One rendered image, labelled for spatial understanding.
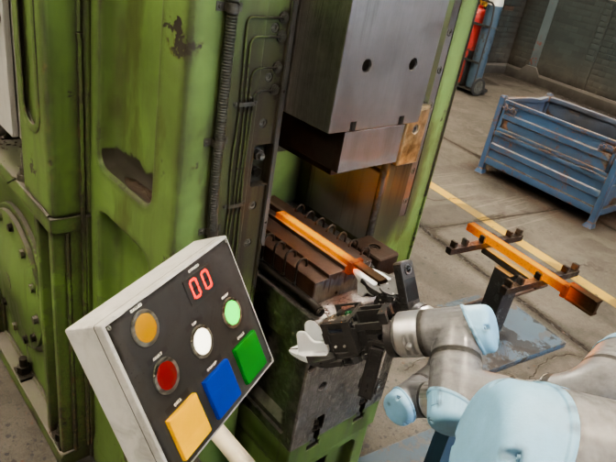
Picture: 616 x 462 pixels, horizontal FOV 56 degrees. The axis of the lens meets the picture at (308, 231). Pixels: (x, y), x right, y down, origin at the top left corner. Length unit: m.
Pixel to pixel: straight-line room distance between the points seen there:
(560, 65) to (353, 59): 9.16
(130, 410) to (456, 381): 0.47
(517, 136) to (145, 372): 4.66
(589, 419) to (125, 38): 1.26
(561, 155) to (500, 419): 4.70
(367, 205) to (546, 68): 8.84
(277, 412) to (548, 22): 9.35
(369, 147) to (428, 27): 0.28
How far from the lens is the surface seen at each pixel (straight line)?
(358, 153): 1.31
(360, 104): 1.25
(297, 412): 1.59
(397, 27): 1.27
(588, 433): 0.47
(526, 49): 10.71
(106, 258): 1.70
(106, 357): 0.90
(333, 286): 1.47
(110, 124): 1.53
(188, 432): 0.99
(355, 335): 0.96
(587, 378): 1.09
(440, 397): 0.85
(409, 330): 0.92
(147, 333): 0.92
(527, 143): 5.29
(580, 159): 5.06
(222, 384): 1.05
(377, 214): 1.71
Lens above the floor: 1.74
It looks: 28 degrees down
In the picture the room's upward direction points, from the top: 10 degrees clockwise
